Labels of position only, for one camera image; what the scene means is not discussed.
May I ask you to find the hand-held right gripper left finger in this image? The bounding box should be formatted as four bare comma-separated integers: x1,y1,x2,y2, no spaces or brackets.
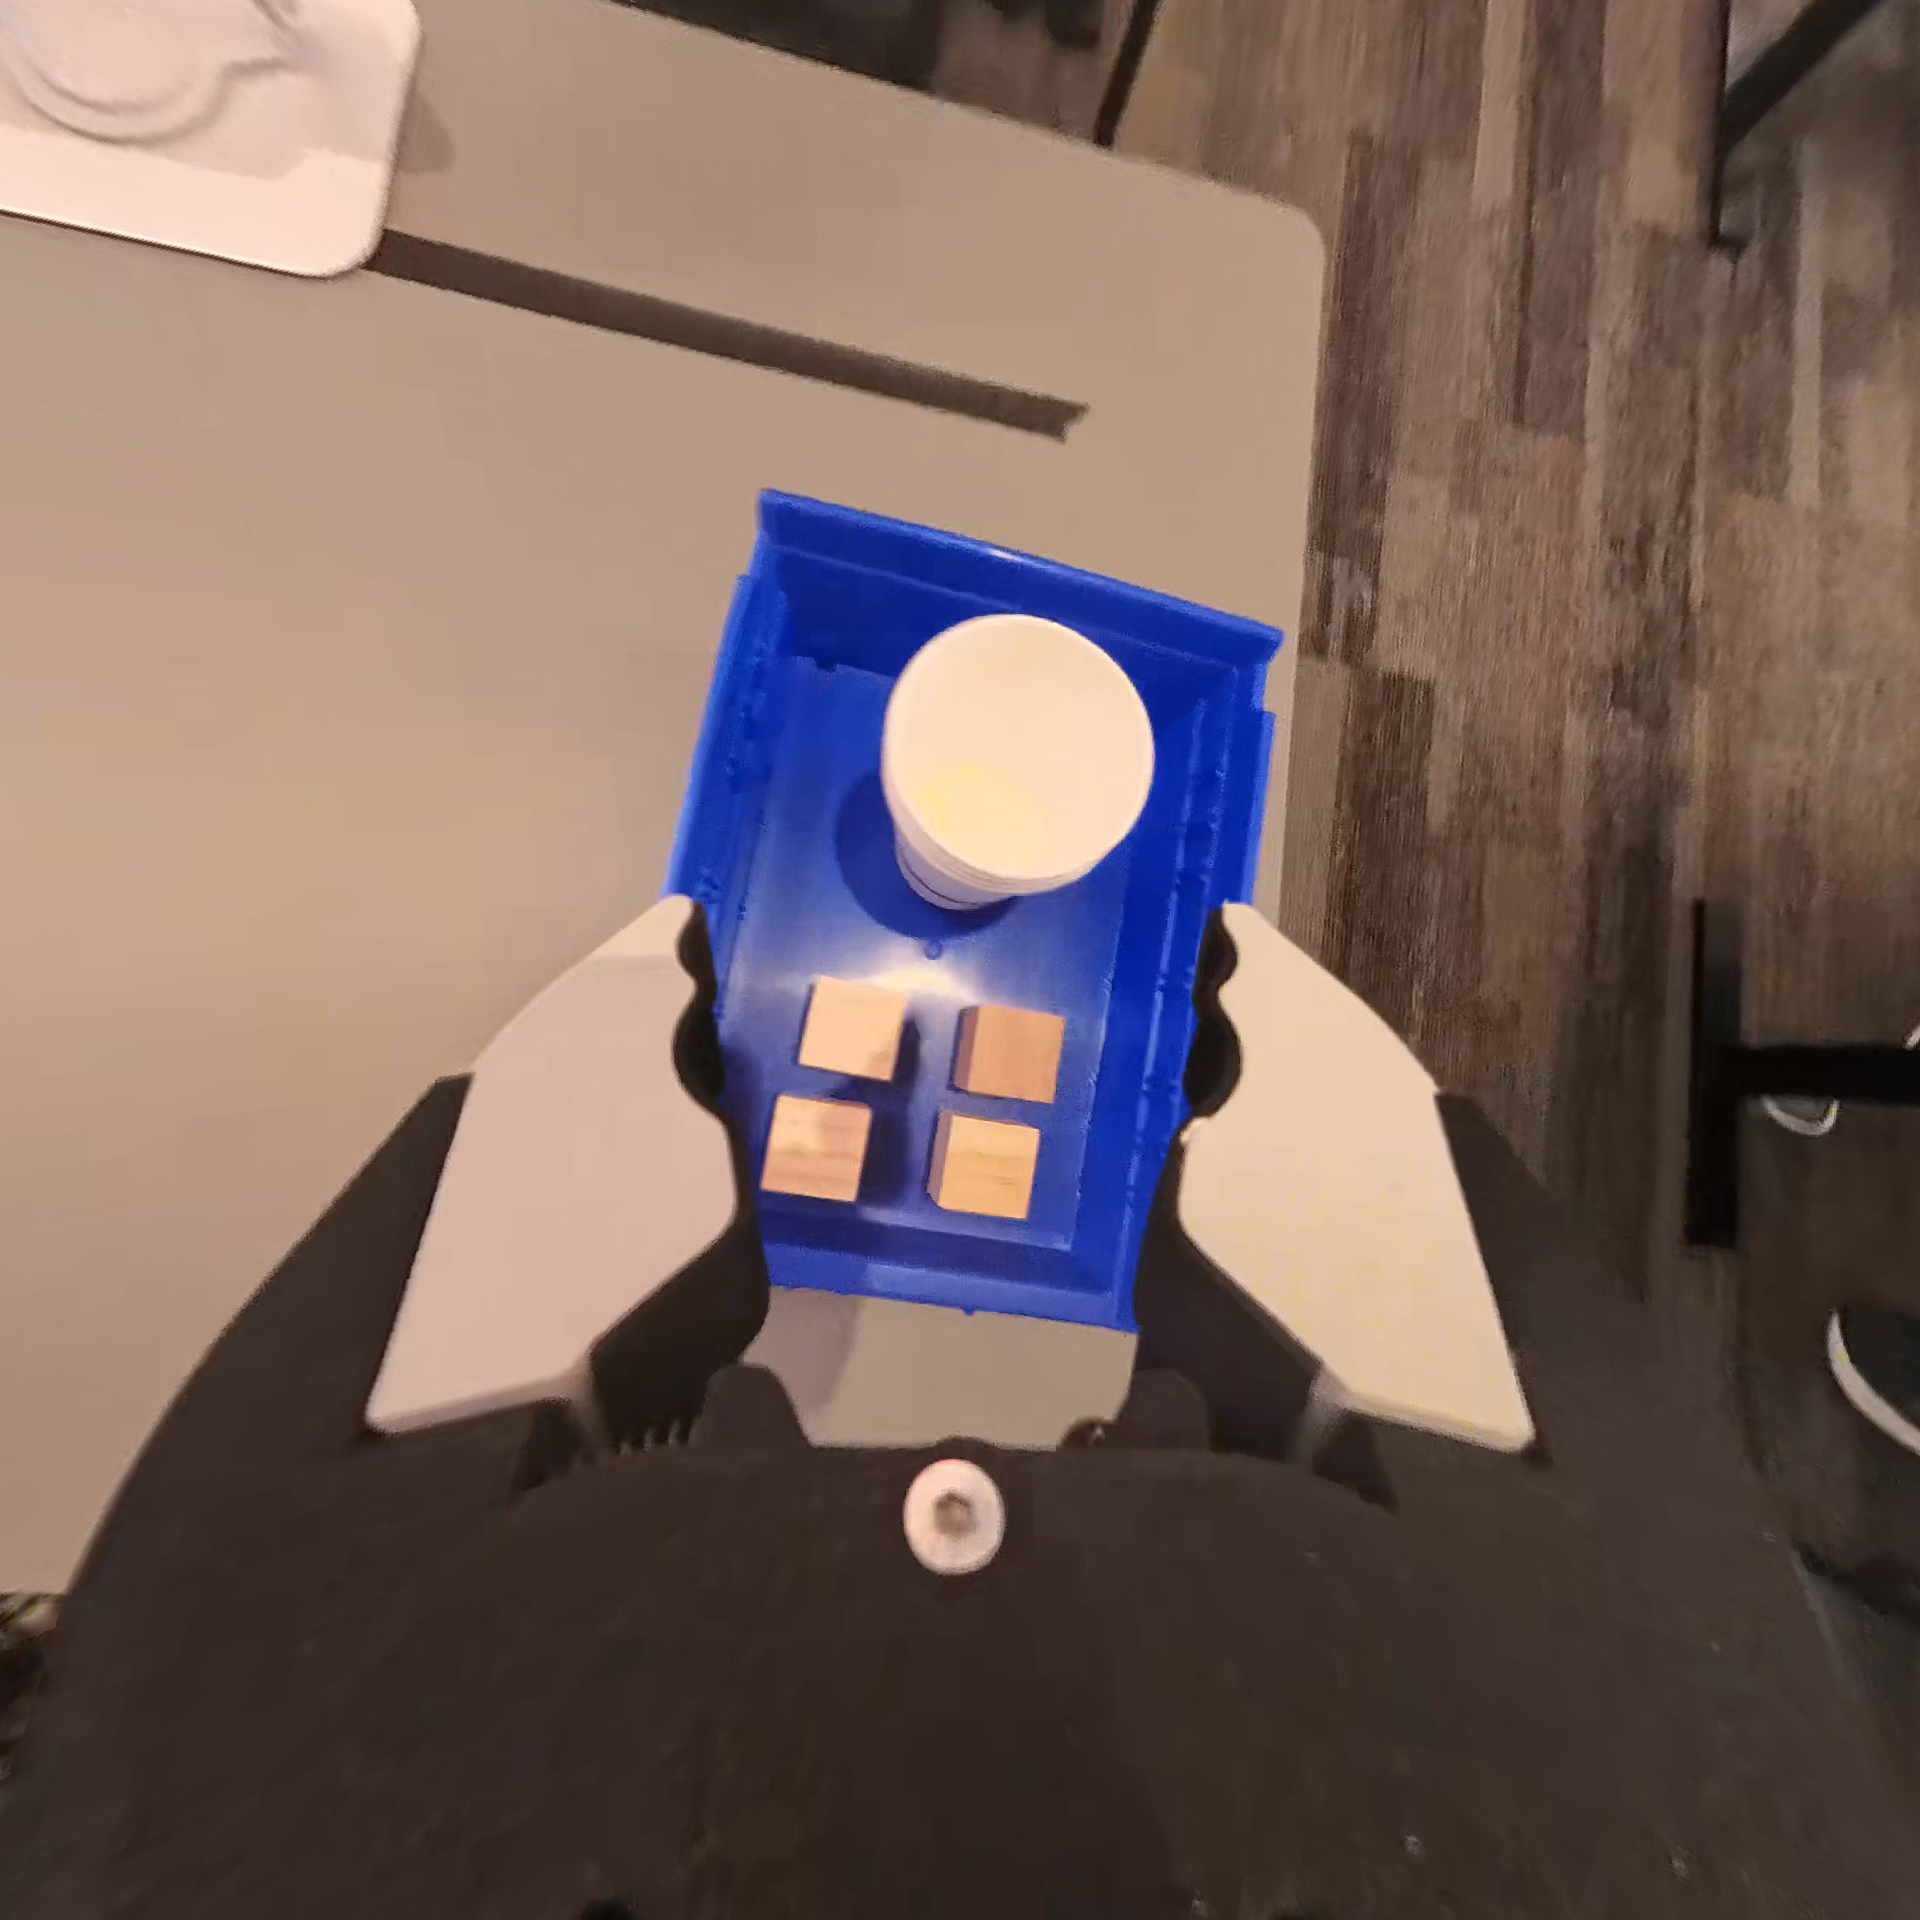
365,893,774,1456

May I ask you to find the blue plastic bin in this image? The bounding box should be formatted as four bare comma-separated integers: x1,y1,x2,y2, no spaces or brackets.
667,487,1286,1335

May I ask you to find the black table leg foot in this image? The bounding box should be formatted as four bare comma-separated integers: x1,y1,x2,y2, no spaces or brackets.
1686,895,1920,1250

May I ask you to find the black metal table frame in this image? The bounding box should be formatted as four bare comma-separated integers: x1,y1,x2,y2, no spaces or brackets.
1711,0,1920,250

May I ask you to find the wooden cube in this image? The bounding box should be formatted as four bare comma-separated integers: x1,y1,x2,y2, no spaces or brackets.
951,1004,1067,1102
797,978,914,1082
759,1092,875,1201
926,1110,1046,1221

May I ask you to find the person's dark shoe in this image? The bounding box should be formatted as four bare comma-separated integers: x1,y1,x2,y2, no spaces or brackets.
1825,1302,1920,1461

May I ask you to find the white document stand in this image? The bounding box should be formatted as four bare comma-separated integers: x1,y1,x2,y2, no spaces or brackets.
0,0,423,281

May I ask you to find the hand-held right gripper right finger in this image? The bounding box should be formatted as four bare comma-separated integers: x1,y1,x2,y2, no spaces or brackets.
1131,900,1539,1469

